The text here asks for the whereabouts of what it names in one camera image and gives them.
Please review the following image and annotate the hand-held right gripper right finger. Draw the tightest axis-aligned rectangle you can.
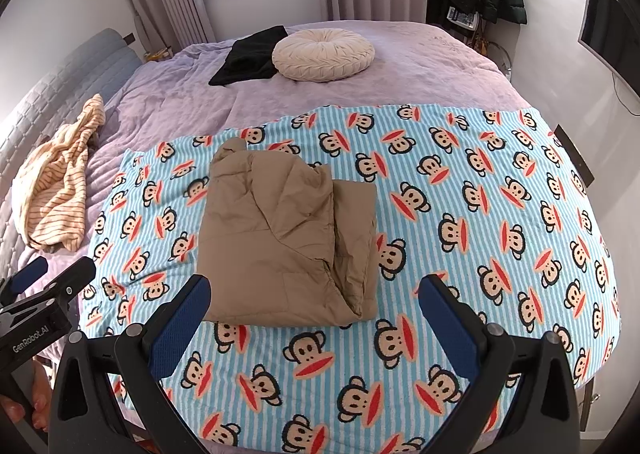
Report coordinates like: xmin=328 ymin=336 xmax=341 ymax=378
xmin=417 ymin=274 xmax=581 ymax=454

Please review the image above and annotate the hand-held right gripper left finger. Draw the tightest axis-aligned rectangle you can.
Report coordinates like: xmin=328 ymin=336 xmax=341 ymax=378
xmin=48 ymin=274 xmax=211 ymax=454

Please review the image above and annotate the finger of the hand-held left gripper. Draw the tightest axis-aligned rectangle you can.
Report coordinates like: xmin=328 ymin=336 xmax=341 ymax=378
xmin=0 ymin=259 xmax=48 ymax=301
xmin=42 ymin=256 xmax=97 ymax=309

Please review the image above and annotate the beige puffer jacket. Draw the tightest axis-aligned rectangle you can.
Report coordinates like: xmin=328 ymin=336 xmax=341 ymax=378
xmin=197 ymin=136 xmax=379 ymax=327

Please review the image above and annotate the person's left hand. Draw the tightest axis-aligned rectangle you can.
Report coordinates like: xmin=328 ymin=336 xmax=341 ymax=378
xmin=0 ymin=359 xmax=53 ymax=432

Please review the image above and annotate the orange striped cream cloth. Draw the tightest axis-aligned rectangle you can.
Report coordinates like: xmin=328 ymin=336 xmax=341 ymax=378
xmin=12 ymin=94 xmax=107 ymax=252

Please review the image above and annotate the blue striped monkey print blanket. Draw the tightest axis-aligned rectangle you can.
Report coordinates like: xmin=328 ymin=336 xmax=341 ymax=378
xmin=82 ymin=104 xmax=621 ymax=454

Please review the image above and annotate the grey padded headboard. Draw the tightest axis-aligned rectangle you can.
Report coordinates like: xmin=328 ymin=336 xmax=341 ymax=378
xmin=0 ymin=28 xmax=143 ymax=285

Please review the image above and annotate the dark rectangular panel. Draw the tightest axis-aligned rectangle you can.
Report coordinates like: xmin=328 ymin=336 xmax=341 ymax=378
xmin=554 ymin=124 xmax=596 ymax=185

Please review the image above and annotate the bed with lilac cover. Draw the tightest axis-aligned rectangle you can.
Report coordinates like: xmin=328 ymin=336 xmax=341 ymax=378
xmin=45 ymin=21 xmax=518 ymax=385

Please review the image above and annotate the black cloth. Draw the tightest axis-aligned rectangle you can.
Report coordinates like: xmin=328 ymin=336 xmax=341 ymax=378
xmin=208 ymin=25 xmax=289 ymax=87

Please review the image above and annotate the round cream cushion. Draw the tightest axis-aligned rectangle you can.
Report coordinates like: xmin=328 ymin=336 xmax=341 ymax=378
xmin=271 ymin=28 xmax=376 ymax=83

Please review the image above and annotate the black wall cable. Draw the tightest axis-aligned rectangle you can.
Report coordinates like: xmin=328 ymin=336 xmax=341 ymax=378
xmin=612 ymin=71 xmax=640 ymax=112

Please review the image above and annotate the wall television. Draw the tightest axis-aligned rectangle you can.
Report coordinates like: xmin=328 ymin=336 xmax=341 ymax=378
xmin=577 ymin=0 xmax=640 ymax=99

